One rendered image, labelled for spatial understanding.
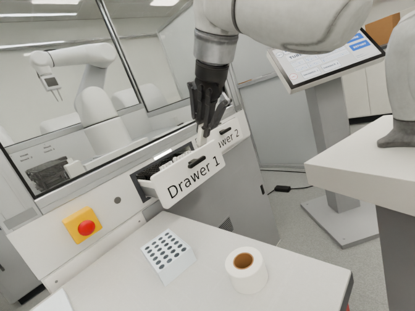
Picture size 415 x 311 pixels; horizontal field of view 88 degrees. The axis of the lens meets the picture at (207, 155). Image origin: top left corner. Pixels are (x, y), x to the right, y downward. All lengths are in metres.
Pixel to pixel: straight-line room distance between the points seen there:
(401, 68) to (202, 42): 0.41
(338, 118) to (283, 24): 1.21
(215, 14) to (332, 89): 1.13
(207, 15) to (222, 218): 0.84
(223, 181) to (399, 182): 0.69
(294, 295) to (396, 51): 0.52
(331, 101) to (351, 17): 1.15
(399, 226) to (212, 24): 0.68
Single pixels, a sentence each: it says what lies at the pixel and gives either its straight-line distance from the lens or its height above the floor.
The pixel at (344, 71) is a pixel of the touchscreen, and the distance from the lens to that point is 1.38.
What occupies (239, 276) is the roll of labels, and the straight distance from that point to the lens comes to 0.41.
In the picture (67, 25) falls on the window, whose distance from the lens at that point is 0.82.
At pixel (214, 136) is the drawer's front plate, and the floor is 0.90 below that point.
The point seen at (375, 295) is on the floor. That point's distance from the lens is 1.40.
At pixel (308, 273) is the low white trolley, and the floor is 0.76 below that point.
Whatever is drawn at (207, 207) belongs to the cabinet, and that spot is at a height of 0.63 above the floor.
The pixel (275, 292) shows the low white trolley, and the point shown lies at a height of 0.76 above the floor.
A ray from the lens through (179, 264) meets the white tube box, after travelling 0.52.
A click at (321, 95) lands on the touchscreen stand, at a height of 0.85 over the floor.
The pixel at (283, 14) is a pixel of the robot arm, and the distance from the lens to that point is 0.35.
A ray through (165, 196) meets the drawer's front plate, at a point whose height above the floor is 0.86.
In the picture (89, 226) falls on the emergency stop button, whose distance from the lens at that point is 0.67.
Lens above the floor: 1.10
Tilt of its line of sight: 16 degrees down
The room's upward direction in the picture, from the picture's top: 20 degrees counter-clockwise
